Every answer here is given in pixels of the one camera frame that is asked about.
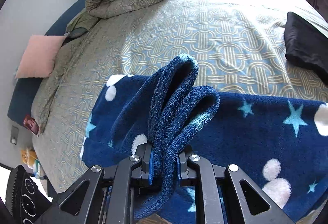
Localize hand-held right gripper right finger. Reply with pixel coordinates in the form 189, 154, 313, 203
177, 146, 295, 224

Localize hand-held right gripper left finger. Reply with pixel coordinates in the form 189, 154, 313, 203
33, 143, 154, 224

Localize blue star print fleece pants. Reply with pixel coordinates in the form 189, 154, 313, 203
79, 52, 328, 224

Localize orange plush toy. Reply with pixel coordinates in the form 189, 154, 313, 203
20, 147, 39, 170

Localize red printed card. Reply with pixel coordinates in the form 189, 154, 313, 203
23, 115, 39, 136

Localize dark blue headboard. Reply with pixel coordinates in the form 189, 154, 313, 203
7, 0, 93, 135

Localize bed with patterned sheet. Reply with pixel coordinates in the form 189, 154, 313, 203
31, 0, 328, 195

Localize pink pillow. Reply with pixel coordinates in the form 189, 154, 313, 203
15, 35, 67, 79

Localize black folded cloth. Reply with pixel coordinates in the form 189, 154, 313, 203
284, 12, 328, 76

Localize grey wall outlet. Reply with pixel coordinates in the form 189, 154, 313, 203
10, 125, 19, 144

